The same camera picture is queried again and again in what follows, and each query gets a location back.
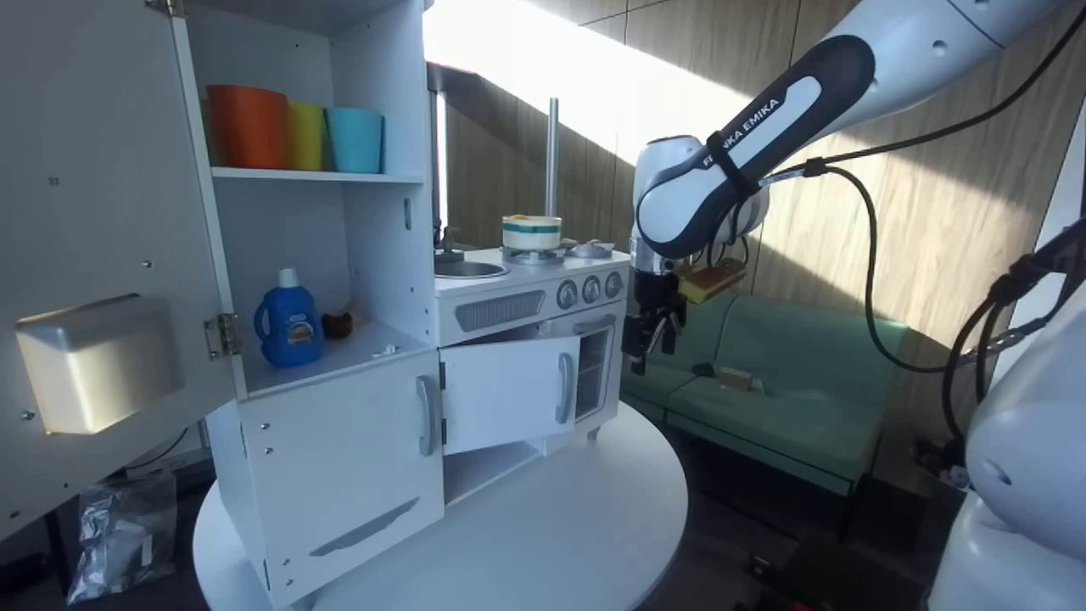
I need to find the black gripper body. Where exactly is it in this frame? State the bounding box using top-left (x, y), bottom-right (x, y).
top-left (620, 273), bottom-right (685, 373)

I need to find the grey knob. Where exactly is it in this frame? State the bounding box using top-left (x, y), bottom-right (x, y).
top-left (604, 273), bottom-right (624, 297)
top-left (580, 275), bottom-right (600, 302)
top-left (557, 283), bottom-right (578, 310)

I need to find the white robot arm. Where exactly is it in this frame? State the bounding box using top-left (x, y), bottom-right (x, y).
top-left (624, 0), bottom-right (1086, 611)

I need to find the white oven door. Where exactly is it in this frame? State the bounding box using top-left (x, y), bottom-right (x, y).
top-left (578, 325), bottom-right (616, 416)

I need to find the striped toy pot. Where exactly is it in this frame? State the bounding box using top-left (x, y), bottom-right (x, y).
top-left (504, 214), bottom-right (563, 250)

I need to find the white small cabinet door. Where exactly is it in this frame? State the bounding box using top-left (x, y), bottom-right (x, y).
top-left (442, 336), bottom-right (580, 456)

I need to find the green sofa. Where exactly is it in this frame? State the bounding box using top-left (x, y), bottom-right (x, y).
top-left (620, 291), bottom-right (911, 495)

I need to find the round white table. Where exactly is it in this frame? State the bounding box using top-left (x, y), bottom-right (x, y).
top-left (189, 400), bottom-right (694, 611)

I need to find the small dark toy item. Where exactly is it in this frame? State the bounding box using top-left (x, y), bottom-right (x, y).
top-left (324, 312), bottom-right (354, 340)

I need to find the teal plastic cup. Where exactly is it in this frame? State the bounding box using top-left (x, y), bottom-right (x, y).
top-left (327, 107), bottom-right (385, 174)

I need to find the blue detergent bottle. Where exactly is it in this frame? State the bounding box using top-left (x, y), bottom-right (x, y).
top-left (255, 267), bottom-right (327, 366)

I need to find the yellow plastic cup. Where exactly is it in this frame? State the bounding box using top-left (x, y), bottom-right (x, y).
top-left (285, 101), bottom-right (327, 168)

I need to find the orange plastic cup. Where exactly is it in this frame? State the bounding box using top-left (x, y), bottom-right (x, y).
top-left (207, 85), bottom-right (288, 168)

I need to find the white toy kitchen set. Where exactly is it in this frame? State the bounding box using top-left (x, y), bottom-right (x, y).
top-left (0, 0), bottom-right (636, 611)

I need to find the white upper cabinet door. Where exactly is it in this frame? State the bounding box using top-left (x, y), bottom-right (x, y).
top-left (0, 0), bottom-right (236, 535)

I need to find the clear plastic bag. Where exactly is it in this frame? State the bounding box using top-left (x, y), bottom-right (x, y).
top-left (68, 467), bottom-right (178, 603)

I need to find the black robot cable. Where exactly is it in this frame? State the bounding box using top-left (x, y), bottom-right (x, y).
top-left (776, 3), bottom-right (1086, 377)

